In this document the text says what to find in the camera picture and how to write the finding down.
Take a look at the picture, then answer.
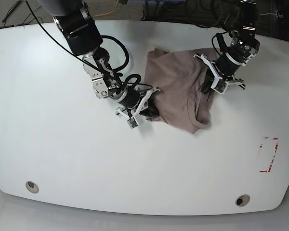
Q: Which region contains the mauve t-shirt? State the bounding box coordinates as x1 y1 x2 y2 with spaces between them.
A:
144 48 217 134

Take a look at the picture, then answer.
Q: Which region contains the left table grommet hole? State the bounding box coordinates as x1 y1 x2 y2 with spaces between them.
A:
26 181 39 194

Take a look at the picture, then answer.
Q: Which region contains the black floor cable left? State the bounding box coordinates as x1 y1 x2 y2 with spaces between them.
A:
2 0 50 25

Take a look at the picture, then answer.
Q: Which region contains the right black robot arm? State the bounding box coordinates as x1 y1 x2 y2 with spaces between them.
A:
39 0 159 128

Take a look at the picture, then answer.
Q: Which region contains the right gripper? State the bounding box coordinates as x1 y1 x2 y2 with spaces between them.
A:
116 87 160 124

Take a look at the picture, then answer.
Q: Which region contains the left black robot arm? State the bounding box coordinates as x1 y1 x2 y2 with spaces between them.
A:
195 0 260 94

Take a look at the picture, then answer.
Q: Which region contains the table grommet hole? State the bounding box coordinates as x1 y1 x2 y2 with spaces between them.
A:
236 194 250 207
26 181 39 194

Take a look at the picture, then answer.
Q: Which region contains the red tape rectangle marking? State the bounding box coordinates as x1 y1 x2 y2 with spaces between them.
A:
256 137 279 173

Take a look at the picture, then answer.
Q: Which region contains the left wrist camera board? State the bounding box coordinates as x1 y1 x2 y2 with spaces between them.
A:
214 81 229 94

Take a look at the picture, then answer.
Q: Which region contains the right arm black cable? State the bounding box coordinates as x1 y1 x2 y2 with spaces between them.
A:
101 35 131 73

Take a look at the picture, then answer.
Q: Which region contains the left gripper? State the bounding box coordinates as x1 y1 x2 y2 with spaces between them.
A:
194 53 246 94

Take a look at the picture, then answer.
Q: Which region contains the yellow cable on floor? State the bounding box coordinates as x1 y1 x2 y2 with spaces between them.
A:
93 0 118 17

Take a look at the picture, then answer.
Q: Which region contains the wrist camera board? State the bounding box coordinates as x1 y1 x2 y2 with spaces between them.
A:
127 117 139 129
214 81 229 94

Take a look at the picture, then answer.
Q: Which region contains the right table grommet hole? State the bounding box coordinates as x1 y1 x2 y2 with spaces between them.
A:
236 194 250 207

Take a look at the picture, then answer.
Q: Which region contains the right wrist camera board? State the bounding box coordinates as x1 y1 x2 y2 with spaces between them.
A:
127 117 139 129

